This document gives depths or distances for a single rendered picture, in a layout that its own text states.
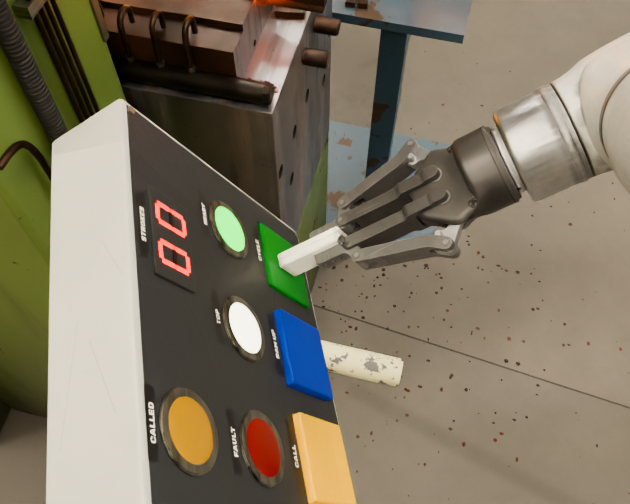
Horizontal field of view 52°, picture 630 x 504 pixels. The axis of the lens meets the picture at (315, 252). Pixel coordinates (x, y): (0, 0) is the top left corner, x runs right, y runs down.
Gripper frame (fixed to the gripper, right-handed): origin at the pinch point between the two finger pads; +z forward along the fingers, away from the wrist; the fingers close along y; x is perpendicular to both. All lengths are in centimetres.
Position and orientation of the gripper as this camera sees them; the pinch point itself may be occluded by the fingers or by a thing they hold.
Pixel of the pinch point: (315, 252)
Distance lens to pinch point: 65.3
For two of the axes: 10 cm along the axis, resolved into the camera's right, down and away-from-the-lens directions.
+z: -8.5, 4.0, 3.4
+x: -4.9, -3.7, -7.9
